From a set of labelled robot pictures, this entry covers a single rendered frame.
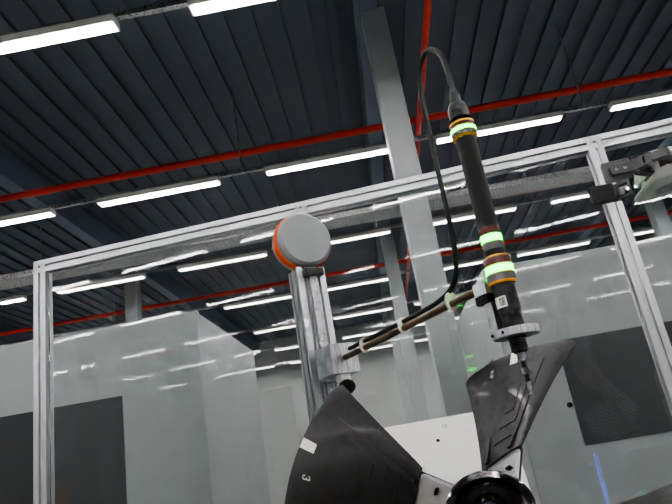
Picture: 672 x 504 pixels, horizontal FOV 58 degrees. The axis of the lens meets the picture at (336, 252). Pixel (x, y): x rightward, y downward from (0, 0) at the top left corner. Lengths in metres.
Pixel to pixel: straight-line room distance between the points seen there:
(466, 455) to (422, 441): 0.10
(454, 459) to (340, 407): 0.33
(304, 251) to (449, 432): 0.60
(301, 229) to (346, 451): 0.76
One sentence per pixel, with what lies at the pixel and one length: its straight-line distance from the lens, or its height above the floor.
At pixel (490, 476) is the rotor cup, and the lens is 0.92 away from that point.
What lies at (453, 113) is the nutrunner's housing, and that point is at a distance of 1.06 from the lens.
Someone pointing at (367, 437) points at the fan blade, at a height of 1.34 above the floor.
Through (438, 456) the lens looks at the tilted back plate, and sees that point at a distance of 1.31.
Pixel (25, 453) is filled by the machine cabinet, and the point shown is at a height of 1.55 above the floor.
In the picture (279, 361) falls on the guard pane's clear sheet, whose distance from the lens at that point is 1.73.
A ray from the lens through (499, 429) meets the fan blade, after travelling 1.05.
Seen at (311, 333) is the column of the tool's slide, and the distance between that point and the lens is 1.55.
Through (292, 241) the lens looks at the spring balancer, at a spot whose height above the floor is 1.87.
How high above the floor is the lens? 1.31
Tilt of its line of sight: 19 degrees up
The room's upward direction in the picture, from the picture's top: 10 degrees counter-clockwise
